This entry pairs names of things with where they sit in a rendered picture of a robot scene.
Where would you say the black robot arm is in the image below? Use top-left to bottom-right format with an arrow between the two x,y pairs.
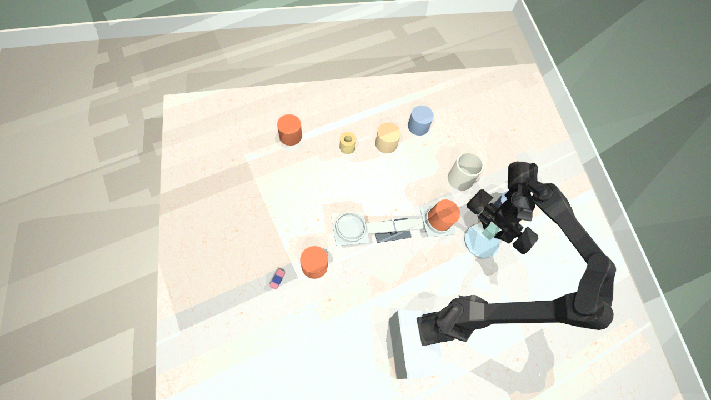
416,162 -> 617,346

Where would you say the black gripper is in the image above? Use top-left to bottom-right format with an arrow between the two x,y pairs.
467,189 -> 539,254

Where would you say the pale green block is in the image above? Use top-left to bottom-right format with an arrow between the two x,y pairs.
482,222 -> 500,240

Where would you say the pink eraser with blue sleeve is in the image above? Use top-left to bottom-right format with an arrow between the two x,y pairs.
270,269 -> 285,289

